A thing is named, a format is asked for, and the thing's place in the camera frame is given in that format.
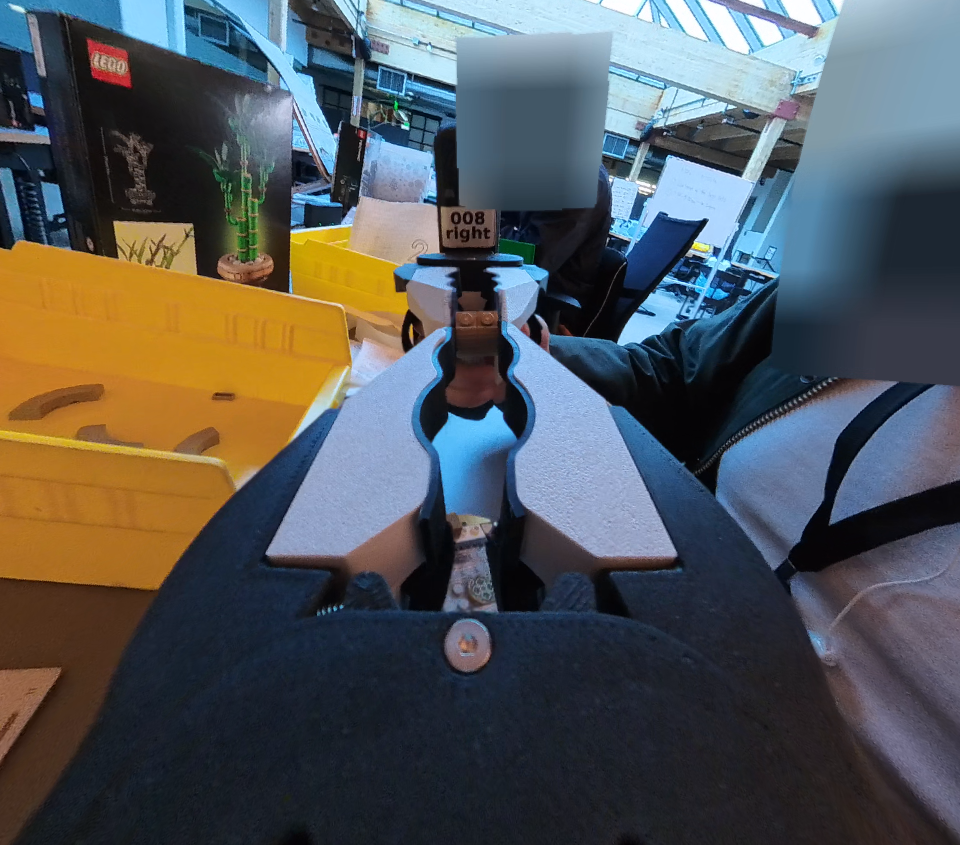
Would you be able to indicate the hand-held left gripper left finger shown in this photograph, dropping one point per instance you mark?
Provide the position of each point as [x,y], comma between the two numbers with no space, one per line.
[345,485]

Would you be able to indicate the person's right hand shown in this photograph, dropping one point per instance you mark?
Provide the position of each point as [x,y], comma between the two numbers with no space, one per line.
[472,387]

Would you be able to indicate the grey desk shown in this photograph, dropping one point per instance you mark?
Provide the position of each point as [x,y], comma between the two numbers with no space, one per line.
[60,624]

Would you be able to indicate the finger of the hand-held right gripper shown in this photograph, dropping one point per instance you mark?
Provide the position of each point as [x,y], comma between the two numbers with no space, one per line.
[431,297]
[519,297]

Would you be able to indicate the person's grey hoodie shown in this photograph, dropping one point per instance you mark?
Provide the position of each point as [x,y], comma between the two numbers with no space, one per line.
[900,672]

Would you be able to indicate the dark blue office chair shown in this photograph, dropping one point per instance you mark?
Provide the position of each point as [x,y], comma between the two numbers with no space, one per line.
[660,252]

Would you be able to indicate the black toy set box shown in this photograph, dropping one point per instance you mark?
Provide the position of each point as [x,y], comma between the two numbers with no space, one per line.
[345,162]
[165,110]

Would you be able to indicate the yellow plastic bin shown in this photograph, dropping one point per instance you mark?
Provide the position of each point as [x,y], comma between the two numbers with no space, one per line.
[150,522]
[330,267]

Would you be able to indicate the white whiteboard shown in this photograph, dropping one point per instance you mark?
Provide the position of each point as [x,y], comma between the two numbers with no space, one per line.
[697,200]

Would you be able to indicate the round toy brick model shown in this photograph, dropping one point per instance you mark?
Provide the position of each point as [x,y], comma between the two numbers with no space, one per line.
[472,560]

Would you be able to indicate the instruction booklet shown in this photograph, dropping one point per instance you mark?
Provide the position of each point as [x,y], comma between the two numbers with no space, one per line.
[22,702]

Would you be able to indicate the white paper bag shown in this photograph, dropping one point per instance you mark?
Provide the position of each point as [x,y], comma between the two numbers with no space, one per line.
[390,230]

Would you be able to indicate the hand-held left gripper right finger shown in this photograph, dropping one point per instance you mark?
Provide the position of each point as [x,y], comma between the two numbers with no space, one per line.
[600,485]

